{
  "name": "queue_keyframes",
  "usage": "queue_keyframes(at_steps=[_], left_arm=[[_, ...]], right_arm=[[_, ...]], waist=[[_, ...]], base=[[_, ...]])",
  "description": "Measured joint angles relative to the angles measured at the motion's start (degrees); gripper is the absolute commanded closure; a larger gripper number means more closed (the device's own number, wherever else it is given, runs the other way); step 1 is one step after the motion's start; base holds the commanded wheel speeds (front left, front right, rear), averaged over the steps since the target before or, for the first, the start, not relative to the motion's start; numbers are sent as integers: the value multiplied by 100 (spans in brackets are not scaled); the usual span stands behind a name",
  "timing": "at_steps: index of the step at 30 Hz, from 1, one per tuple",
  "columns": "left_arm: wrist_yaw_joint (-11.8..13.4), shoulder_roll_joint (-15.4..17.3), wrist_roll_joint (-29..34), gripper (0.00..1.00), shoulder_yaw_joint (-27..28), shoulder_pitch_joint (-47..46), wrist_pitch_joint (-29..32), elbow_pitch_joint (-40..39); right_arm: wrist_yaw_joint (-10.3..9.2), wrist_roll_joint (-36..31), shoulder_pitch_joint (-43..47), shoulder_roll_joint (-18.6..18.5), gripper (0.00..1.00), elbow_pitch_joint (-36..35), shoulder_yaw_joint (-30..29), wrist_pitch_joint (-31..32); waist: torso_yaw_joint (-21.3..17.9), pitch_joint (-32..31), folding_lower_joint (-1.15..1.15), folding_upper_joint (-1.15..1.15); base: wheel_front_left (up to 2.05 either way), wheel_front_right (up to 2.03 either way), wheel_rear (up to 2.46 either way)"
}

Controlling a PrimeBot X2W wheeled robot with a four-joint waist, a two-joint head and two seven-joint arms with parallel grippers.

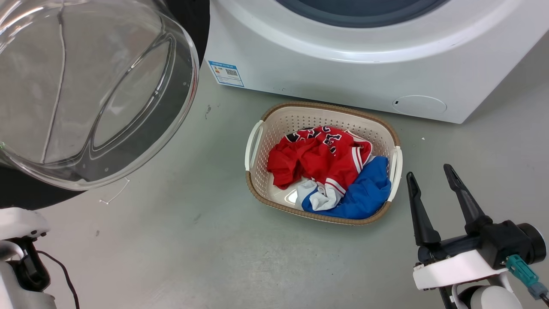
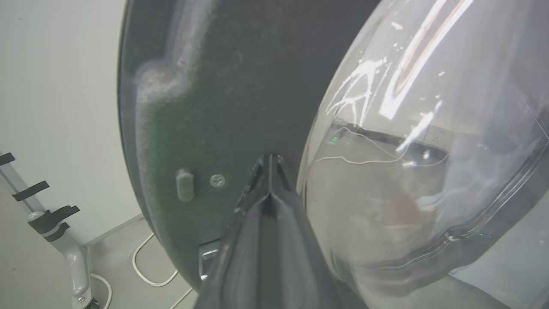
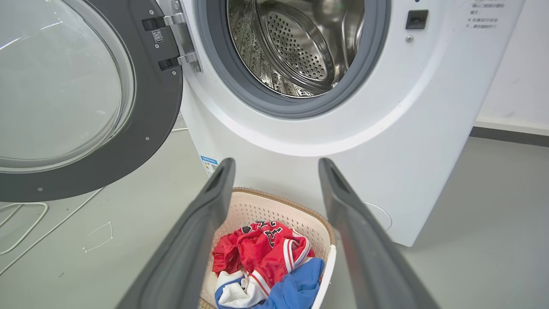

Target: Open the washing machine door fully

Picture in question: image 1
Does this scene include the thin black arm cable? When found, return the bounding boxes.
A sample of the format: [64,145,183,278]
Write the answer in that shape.
[36,250,81,309]

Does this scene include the beige perforated laundry basket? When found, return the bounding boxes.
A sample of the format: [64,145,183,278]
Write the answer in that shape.
[244,101,404,226]

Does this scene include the glass washer door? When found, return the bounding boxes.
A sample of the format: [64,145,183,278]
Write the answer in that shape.
[0,0,211,211]

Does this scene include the blue energy label sticker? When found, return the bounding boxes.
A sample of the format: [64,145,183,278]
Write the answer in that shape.
[208,60,245,88]

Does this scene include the thin white cable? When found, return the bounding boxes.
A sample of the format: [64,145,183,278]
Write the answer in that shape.
[99,178,130,205]

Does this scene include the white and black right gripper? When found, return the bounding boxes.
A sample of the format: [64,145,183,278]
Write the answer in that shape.
[406,164,512,291]

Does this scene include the blue garment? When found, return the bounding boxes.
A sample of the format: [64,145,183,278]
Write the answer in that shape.
[301,155,392,220]

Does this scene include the red jersey garment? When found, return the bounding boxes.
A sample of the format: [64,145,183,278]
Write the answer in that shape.
[266,125,373,196]

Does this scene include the white garment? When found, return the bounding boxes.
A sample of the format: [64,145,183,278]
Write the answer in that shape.
[295,179,344,211]

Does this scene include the teal cable connector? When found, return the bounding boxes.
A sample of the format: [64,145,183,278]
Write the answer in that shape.
[505,254,549,301]

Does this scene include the round white filter cover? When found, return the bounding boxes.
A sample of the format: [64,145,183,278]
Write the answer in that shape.
[392,95,448,116]

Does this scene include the white front-load washing machine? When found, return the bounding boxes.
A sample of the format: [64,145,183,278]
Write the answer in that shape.
[204,0,549,124]

